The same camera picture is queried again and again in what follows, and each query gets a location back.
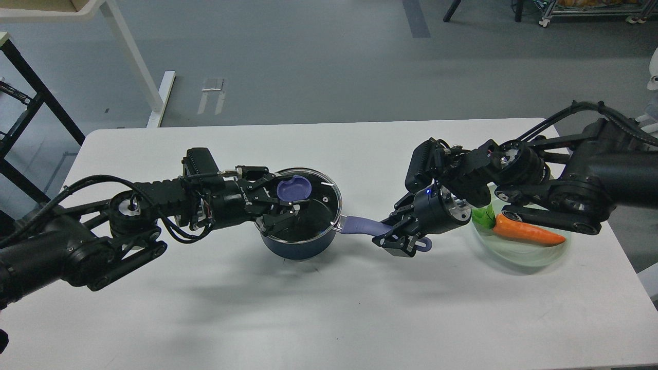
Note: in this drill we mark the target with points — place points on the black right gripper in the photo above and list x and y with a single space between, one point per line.
436 210

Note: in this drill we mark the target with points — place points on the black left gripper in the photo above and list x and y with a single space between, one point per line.
233 202

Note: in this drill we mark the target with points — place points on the glass lid purple knob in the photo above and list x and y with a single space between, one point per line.
318 212

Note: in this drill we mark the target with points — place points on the dark blue saucepan purple handle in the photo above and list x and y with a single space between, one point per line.
344 225

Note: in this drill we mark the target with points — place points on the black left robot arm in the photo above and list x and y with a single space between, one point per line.
102 227

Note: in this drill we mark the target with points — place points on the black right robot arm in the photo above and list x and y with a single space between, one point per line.
569 172

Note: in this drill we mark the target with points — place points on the orange toy carrot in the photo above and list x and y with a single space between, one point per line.
507 228

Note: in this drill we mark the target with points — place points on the black table leg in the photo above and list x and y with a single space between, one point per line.
451 10

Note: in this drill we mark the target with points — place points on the black metal rack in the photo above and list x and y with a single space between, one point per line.
43 98

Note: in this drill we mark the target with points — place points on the metal cart with wheels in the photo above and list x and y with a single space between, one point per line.
634 12

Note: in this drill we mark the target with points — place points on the white desk frame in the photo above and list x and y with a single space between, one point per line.
81 11

